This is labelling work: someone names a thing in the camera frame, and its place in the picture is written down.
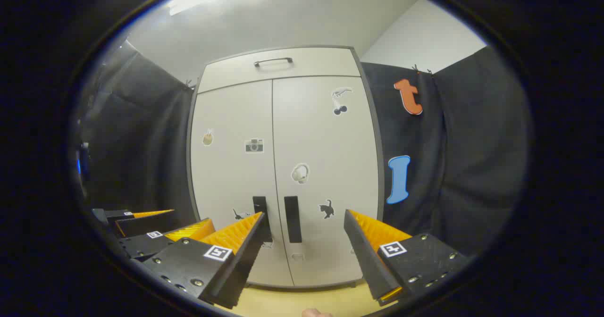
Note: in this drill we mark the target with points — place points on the black backdrop cloth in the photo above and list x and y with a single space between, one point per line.
141 142
472 166

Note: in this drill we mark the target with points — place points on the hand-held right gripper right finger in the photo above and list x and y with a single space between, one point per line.
365 260

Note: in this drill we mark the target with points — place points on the white cabinet drawer front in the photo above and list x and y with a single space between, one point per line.
306 64

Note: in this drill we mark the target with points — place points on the white shoe cabinet door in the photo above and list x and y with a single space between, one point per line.
226 175
330 142

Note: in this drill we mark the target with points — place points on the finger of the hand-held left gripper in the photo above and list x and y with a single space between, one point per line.
141 246
146 225

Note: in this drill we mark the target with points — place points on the white double-door shoe cabinet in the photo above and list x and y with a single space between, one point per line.
379 166

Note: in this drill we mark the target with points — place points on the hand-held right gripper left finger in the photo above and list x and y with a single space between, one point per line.
245 260

